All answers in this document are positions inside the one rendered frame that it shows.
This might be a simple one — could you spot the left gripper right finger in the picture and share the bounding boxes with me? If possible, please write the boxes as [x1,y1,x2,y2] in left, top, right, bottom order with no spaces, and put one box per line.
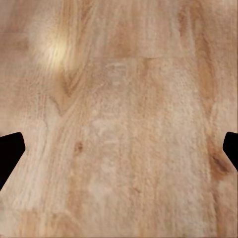
[223,131,238,171]

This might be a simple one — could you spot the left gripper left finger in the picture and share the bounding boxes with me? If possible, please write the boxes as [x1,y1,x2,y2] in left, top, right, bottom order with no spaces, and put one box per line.
[0,132,25,190]

